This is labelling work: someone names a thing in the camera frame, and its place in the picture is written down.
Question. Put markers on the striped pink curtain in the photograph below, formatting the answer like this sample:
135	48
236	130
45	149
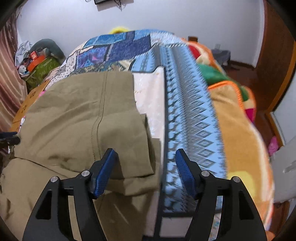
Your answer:
13	88

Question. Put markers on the yellow fluffy object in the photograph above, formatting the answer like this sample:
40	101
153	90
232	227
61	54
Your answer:
118	30

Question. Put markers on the green patterned bag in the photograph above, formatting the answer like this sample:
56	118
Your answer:
39	73

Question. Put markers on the orange multicolour fleece blanket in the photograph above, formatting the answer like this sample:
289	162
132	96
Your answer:
246	152

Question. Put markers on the light grey clothes pile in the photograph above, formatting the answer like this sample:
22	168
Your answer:
22	49

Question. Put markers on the orange box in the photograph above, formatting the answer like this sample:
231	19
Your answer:
35	63

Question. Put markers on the olive green pants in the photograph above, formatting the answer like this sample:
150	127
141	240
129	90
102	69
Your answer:
69	128

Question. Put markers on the wooden carved board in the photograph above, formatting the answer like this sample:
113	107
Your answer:
28	102

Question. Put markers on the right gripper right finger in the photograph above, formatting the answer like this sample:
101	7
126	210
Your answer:
240	219

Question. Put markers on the blue patchwork bedspread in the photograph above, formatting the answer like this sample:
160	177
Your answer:
171	88

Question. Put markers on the dark grey bag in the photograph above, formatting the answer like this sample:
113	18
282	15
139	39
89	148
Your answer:
222	56

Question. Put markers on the wall mounted black monitor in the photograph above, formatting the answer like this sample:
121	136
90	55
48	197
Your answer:
99	1

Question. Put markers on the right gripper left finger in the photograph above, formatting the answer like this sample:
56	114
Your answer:
50	217

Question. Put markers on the brown wooden door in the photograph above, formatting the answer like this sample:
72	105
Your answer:
276	63

